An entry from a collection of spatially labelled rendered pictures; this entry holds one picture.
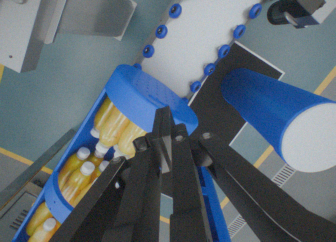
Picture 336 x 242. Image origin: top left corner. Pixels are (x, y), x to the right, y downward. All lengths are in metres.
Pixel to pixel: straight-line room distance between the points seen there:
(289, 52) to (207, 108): 0.81
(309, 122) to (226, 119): 0.95
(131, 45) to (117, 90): 1.21
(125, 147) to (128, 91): 0.16
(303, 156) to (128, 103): 0.67
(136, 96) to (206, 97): 1.17
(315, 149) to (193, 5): 0.67
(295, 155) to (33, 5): 0.95
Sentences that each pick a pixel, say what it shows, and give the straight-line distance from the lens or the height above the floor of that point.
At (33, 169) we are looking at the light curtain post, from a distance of 1.58.
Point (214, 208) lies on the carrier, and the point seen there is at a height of 0.74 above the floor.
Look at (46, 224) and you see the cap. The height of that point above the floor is 1.13.
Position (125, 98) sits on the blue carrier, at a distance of 0.46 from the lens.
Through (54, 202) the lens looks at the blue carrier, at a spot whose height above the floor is 1.21.
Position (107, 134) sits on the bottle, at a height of 1.15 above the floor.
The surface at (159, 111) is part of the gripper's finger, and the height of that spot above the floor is 1.47.
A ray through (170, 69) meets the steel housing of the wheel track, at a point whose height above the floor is 0.93.
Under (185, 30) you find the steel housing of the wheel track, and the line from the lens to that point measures 0.72.
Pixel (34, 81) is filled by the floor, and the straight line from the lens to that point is 2.04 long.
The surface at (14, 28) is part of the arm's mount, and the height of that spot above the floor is 1.07.
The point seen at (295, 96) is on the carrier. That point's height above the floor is 0.92.
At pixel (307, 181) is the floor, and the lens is 2.60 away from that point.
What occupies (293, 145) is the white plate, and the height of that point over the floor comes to 1.04.
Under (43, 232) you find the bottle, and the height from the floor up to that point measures 1.13.
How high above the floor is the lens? 1.65
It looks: 69 degrees down
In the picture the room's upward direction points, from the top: 179 degrees counter-clockwise
